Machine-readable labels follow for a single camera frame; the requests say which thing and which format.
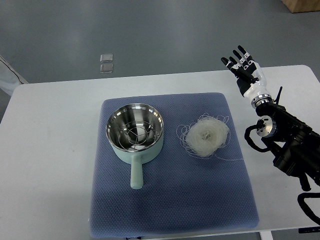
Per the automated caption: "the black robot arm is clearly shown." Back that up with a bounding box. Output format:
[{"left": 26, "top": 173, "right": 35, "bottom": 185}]
[{"left": 244, "top": 93, "right": 320, "bottom": 224}]

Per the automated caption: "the blue textured mat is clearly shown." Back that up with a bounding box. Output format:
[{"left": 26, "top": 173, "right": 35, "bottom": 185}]
[{"left": 89, "top": 93, "right": 259, "bottom": 239}]

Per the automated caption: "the white vermicelli nest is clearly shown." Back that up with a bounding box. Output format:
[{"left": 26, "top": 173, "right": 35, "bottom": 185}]
[{"left": 175, "top": 112, "right": 244, "bottom": 162}]

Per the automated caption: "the mint green steel pot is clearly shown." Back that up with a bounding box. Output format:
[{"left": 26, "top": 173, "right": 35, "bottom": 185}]
[{"left": 105, "top": 103, "right": 164, "bottom": 190}]

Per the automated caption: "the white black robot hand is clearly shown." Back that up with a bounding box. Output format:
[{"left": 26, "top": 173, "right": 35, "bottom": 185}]
[{"left": 221, "top": 45, "right": 272, "bottom": 108}]

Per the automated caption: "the white table leg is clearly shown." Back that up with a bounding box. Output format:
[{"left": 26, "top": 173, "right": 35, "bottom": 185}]
[{"left": 259, "top": 230, "right": 274, "bottom": 240}]

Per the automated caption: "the wire steaming rack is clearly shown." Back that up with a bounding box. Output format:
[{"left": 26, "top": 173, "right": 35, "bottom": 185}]
[{"left": 117, "top": 121, "right": 158, "bottom": 152}]

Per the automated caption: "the upper floor socket plate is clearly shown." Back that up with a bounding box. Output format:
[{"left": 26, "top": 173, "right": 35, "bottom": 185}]
[{"left": 100, "top": 53, "right": 113, "bottom": 63}]

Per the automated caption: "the wooden box corner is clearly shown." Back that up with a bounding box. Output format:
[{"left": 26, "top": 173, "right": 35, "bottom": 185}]
[{"left": 281, "top": 0, "right": 320, "bottom": 14}]

